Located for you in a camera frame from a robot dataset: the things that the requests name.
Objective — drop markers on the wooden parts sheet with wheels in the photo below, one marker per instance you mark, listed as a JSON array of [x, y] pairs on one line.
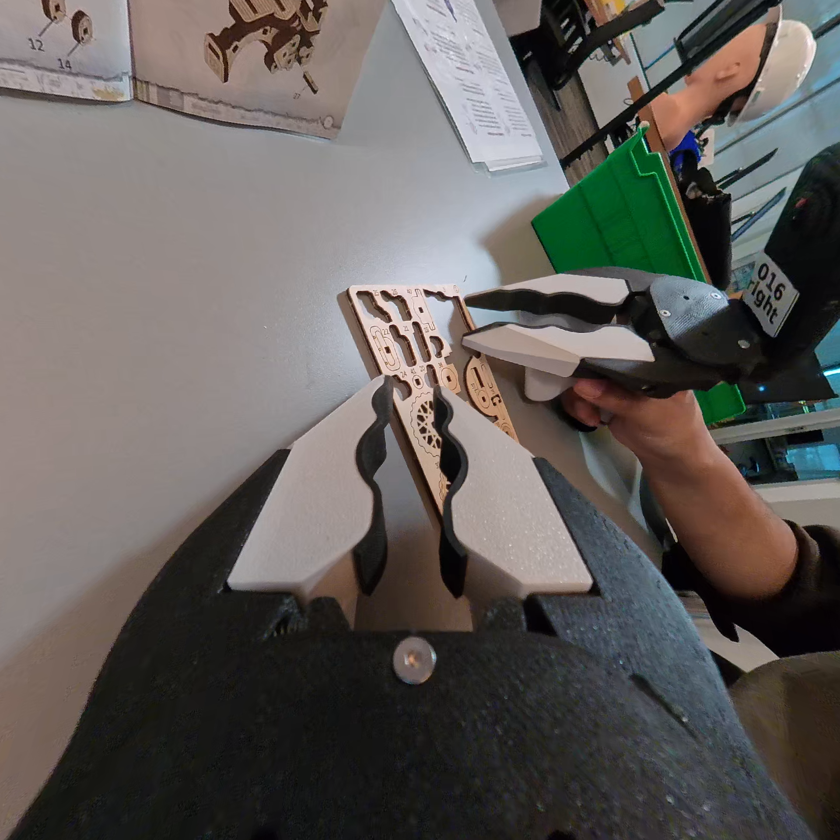
[[413, 390]]

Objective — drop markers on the blue parts bin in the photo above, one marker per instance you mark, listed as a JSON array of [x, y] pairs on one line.
[[686, 154]]

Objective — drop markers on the mannequin head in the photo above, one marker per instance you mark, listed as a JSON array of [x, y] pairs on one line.
[[722, 79]]

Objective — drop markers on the white hard hat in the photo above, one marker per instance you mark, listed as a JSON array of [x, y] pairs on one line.
[[787, 59]]

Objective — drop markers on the person's olive shirt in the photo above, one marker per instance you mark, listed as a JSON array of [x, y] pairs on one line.
[[787, 722]]

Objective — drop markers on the person's right hand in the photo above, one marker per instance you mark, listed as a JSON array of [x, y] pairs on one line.
[[656, 426]]

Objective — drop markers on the laminated paper sheet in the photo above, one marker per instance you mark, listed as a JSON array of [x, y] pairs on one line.
[[472, 79]]

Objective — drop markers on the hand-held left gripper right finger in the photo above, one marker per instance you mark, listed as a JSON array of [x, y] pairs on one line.
[[518, 525]]

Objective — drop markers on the grey desk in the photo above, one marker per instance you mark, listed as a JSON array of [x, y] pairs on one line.
[[164, 262]]

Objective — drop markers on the person's right forearm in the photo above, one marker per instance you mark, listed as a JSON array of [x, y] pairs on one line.
[[722, 525]]

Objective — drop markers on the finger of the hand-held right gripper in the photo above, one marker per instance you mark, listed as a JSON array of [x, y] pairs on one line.
[[558, 348], [577, 289]]

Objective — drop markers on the green plastic bin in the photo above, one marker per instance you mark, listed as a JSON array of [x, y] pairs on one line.
[[617, 216]]

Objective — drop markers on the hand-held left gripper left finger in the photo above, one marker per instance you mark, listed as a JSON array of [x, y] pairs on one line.
[[308, 518]]

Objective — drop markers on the assembly instruction booklet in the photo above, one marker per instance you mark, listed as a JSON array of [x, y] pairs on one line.
[[197, 79]]

